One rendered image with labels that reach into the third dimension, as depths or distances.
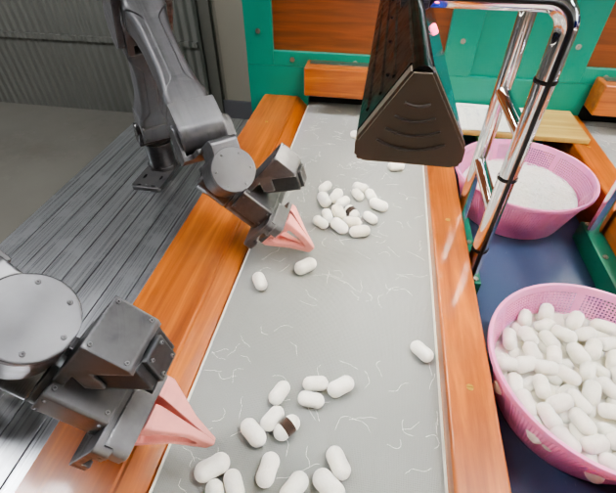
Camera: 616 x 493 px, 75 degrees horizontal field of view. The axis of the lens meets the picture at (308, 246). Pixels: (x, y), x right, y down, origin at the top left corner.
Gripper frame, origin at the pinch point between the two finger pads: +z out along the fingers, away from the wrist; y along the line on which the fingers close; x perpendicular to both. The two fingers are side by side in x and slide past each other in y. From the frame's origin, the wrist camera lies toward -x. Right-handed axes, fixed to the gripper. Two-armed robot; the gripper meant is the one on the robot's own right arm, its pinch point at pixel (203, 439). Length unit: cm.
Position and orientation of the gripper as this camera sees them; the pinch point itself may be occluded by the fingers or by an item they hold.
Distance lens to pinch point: 42.6
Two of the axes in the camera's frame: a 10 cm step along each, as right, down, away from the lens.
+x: -6.3, 4.9, 6.0
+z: 7.6, 5.6, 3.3
